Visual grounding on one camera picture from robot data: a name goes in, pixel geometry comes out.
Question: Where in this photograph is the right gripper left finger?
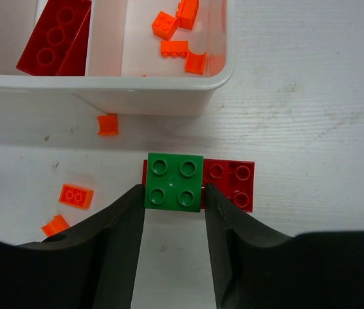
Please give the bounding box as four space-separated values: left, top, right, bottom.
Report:
0 185 145 308

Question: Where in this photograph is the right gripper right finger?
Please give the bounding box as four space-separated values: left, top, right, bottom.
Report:
205 184 364 308

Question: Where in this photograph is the small green duplo brick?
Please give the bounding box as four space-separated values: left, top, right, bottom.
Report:
145 153 204 212

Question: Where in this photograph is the red curved duplo brick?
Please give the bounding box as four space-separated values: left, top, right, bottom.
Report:
16 0 92 76

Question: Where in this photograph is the small orange lego brick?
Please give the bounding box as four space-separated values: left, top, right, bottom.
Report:
59 183 94 210
160 41 188 58
151 11 177 41
185 50 206 75
176 0 199 30
96 114 118 136
41 214 69 237

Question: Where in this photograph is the white three-compartment plastic bin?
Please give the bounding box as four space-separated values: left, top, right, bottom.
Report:
0 1 235 117

